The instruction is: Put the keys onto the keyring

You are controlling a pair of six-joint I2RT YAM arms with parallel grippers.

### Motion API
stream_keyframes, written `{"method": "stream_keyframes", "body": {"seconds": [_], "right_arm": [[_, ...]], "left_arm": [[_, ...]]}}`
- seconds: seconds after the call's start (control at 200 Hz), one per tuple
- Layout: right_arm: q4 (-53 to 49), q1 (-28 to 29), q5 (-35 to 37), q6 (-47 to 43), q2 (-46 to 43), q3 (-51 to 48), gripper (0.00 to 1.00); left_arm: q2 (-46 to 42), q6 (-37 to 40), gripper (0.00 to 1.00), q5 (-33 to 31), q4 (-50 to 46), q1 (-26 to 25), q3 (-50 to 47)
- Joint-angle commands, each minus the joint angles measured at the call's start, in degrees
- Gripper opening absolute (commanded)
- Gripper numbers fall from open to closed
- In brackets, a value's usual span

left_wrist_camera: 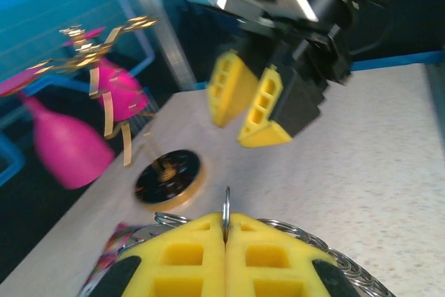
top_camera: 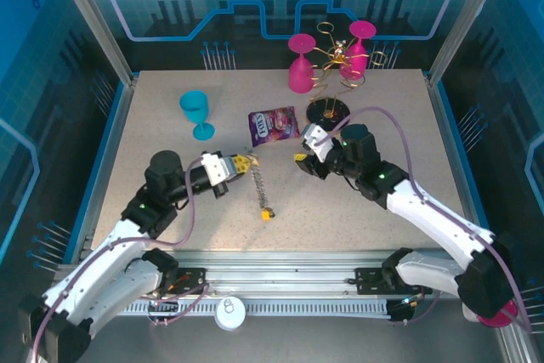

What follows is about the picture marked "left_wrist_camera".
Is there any gold wire glass rack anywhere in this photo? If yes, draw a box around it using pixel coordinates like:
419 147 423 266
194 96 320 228
26 15 206 211

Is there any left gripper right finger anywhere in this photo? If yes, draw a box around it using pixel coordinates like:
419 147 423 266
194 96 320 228
224 211 353 297

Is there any large keyring with keys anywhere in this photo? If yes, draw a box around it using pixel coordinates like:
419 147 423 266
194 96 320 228
116 185 397 297

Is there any purple candy bag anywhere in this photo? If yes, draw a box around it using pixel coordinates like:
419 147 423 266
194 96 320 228
78 222 154 297

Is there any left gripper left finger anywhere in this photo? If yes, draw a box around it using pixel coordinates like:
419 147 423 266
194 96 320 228
86 211 227 297

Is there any aluminium frame post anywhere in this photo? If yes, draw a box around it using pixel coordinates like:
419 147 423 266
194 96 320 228
121 0 197 91

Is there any pink plastic goblet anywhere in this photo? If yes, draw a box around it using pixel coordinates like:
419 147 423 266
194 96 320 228
62 25 151 124
0 67 116 191

